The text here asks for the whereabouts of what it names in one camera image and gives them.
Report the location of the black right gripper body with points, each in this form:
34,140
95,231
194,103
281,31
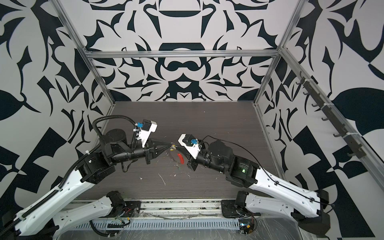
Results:
195,162

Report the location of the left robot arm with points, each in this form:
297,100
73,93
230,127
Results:
46,219

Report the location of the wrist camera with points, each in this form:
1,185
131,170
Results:
191,144
143,130

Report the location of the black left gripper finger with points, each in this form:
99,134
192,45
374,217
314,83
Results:
160,143
158,150

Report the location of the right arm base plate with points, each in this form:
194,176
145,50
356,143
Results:
230,210

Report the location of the wall hook rack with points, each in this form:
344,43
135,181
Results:
333,115

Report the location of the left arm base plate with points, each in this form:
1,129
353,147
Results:
131,209

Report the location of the small circuit board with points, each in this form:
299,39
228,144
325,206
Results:
246,226

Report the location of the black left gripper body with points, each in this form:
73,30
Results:
147,152

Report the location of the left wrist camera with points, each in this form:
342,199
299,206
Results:
143,130

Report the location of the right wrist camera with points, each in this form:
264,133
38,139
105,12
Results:
191,144

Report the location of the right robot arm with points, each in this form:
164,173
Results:
262,192

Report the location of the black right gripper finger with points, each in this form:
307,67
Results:
184,156
180,148

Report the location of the slotted cable duct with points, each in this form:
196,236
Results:
174,224

